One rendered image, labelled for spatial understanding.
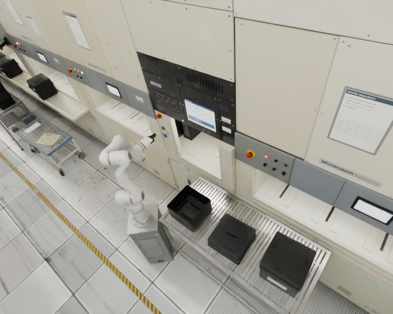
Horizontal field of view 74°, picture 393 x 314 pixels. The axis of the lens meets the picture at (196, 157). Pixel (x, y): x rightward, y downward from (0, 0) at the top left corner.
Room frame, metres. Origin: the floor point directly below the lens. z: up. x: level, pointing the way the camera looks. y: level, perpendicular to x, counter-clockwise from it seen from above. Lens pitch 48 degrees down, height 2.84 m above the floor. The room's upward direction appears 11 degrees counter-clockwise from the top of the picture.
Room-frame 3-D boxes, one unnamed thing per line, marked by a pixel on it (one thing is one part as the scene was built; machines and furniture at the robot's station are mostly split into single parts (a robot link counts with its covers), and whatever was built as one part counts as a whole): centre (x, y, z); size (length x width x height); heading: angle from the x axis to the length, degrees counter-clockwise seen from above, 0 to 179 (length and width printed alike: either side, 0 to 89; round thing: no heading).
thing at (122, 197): (1.25, 0.62, 1.07); 0.19 x 0.12 x 0.24; 83
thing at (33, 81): (3.63, 2.05, 0.93); 0.30 x 0.28 x 0.26; 40
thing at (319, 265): (0.92, -0.22, 0.38); 1.30 x 0.60 x 0.76; 43
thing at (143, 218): (1.24, 0.58, 0.85); 0.19 x 0.19 x 0.18
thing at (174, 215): (1.20, 0.14, 0.85); 0.28 x 0.28 x 0.17; 42
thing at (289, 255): (0.59, -0.48, 0.89); 0.29 x 0.29 x 0.25; 47
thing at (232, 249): (0.89, -0.16, 0.83); 0.29 x 0.29 x 0.13; 46
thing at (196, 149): (1.92, -0.31, 0.98); 0.95 x 0.88 x 1.95; 133
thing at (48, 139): (2.99, 2.06, 0.47); 0.31 x 0.23 x 0.02; 64
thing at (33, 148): (3.14, 2.16, 0.24); 0.97 x 0.52 x 0.48; 46
